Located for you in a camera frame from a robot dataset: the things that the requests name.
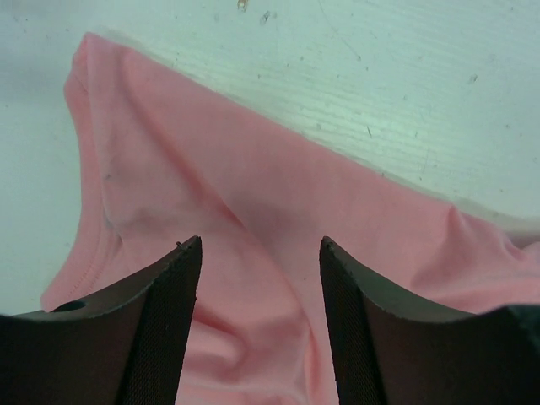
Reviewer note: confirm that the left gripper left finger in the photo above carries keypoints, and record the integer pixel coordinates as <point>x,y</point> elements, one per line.
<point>124,344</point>

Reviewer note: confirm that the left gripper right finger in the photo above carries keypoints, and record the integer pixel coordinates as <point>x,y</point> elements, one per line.
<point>392,346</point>

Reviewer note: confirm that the pink t shirt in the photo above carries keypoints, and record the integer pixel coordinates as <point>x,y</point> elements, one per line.
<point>164,159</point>

